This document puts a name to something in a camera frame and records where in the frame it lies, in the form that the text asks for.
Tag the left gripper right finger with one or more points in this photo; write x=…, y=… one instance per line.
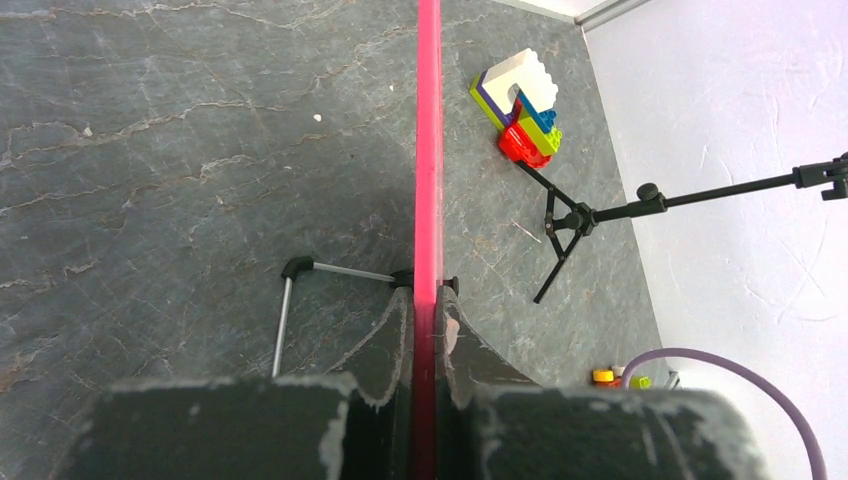
x=465, y=362

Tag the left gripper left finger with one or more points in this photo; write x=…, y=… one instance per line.
x=367, y=430

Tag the pink framed whiteboard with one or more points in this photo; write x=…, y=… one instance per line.
x=427, y=238

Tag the metal whiteboard kickstand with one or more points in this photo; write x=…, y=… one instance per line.
x=327, y=309

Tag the red yellow toy car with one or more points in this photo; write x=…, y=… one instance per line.
x=612, y=377

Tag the black microphone tripod stand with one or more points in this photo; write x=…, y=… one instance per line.
x=566, y=221

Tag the colourful toy block stack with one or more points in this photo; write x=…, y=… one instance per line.
x=518, y=95

